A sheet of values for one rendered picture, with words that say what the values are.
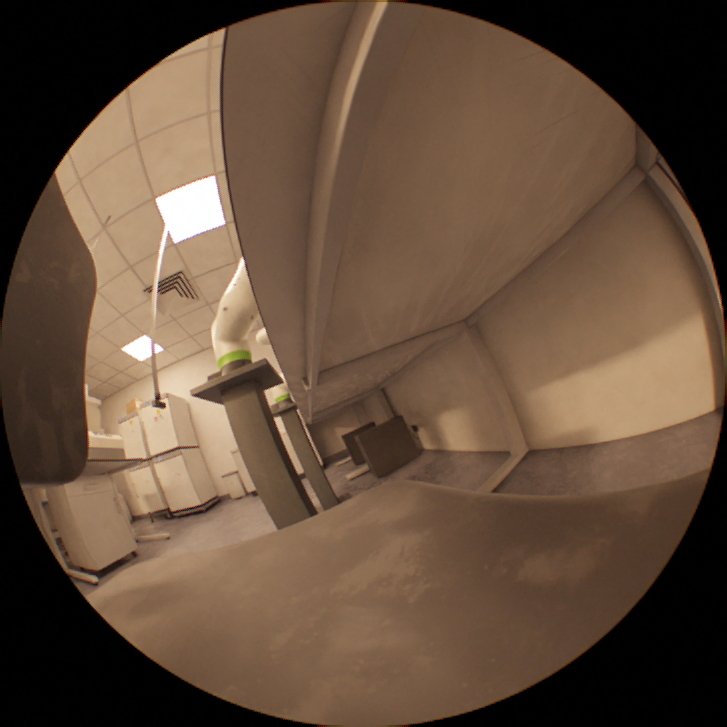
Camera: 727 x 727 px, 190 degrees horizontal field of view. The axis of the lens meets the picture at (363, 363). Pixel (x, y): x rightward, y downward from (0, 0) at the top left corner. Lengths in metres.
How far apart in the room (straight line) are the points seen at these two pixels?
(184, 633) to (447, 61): 0.39
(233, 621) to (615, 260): 0.97
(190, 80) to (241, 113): 2.01
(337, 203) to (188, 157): 2.11
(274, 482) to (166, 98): 2.39
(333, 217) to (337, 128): 0.07
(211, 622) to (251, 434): 0.57
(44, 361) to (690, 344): 1.30
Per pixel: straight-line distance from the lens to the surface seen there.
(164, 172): 2.30
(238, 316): 0.65
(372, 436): 1.79
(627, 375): 0.93
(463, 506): 0.16
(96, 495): 2.42
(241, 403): 0.69
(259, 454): 0.67
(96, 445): 2.51
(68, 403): 0.38
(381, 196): 0.23
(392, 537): 0.16
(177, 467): 3.74
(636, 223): 0.88
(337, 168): 0.15
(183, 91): 2.18
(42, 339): 0.38
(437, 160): 0.24
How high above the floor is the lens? 0.57
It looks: 11 degrees up
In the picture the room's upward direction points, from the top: 25 degrees counter-clockwise
